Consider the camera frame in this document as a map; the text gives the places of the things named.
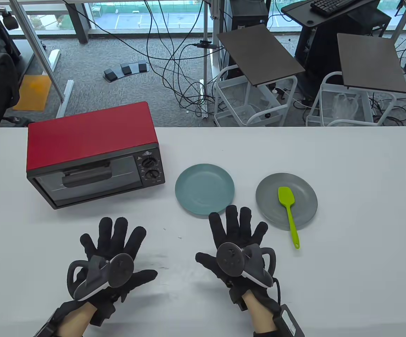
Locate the person's left hand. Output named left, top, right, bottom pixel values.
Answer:
left=76, top=217, right=158, bottom=325

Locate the tangle of black cables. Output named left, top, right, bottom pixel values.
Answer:
left=62, top=0, right=224, bottom=113

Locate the person's left forearm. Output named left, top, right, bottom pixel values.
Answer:
left=57, top=302, right=96, bottom=337

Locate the black keyboard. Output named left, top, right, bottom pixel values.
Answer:
left=310, top=0, right=359, bottom=17

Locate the white wire cart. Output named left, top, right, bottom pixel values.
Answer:
left=306, top=72, right=397, bottom=127
left=213, top=65, right=298, bottom=127

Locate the teal plate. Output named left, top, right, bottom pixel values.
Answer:
left=175, top=164, right=235, bottom=216

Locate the grey plate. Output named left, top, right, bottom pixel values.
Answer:
left=255, top=172, right=318, bottom=231

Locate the brown tilted board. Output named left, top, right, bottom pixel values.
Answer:
left=217, top=24, right=306, bottom=87
left=337, top=33, right=406, bottom=94

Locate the orange floor mat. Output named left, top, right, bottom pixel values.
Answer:
left=12, top=75, right=52, bottom=112

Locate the person's right forearm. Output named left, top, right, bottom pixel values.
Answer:
left=241, top=291, right=277, bottom=332

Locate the person's right hand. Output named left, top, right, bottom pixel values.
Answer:
left=195, top=205, right=280, bottom=311

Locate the clear plastic bag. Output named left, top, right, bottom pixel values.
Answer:
left=332, top=93, right=359, bottom=121

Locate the black wrist strap with box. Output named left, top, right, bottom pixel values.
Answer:
left=254, top=304, right=307, bottom=337
left=33, top=300, right=84, bottom=337

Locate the black computer tower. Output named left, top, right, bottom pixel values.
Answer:
left=224, top=0, right=270, bottom=35

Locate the grey foot pedal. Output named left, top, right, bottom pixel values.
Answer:
left=104, top=60, right=149, bottom=83

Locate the grey VR controller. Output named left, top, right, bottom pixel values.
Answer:
left=67, top=253, right=135, bottom=302
left=216, top=242, right=277, bottom=289

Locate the green dessert spatula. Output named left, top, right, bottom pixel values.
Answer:
left=278, top=186, right=300, bottom=249

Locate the red toaster oven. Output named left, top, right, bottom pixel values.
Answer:
left=26, top=102, right=165, bottom=210

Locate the black tilted desk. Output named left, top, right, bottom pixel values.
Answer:
left=281, top=0, right=392, bottom=85

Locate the aluminium frame post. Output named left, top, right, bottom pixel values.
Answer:
left=9, top=0, right=74, bottom=118
left=201, top=0, right=221, bottom=118

